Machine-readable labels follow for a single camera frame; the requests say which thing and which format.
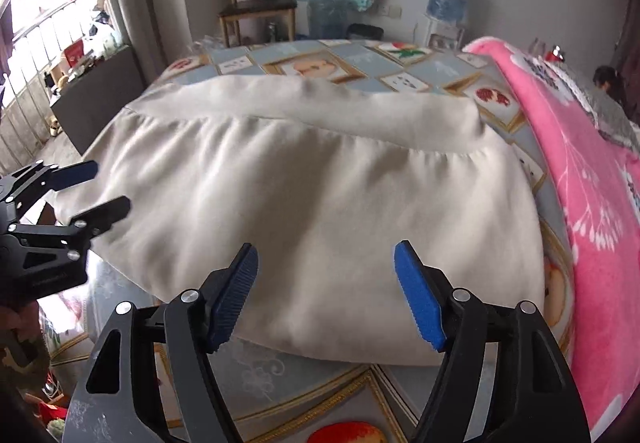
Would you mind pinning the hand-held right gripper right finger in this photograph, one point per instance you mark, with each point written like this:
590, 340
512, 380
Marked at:
420, 293

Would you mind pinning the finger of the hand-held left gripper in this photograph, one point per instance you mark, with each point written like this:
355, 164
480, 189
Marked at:
75, 174
107, 213

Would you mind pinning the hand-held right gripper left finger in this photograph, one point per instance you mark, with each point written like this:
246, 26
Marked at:
232, 298

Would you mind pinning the beige zip jacket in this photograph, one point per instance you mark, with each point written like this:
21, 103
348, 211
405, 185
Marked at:
300, 203

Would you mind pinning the dark grey cabinet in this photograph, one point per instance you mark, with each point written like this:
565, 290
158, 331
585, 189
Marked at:
100, 103

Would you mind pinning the fruit print tablecloth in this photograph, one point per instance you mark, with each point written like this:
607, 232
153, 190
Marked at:
280, 378

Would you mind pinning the red box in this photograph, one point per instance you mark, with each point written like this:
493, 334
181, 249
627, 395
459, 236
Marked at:
75, 54

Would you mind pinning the white plastic bag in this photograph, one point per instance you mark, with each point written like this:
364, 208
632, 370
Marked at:
102, 30

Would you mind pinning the metal window railing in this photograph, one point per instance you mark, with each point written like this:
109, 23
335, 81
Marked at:
50, 15

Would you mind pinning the pink floral blanket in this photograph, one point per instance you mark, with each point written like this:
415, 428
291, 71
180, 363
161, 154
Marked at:
600, 223

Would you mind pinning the grey quilted cloth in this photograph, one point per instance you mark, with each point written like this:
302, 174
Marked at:
605, 123

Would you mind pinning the black rice cooker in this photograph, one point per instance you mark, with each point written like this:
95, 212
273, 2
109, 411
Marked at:
365, 33

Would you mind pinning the empty clear water jug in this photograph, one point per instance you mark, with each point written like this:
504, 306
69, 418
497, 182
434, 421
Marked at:
327, 18

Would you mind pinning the white wall socket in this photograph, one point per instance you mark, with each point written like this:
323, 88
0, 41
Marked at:
390, 13

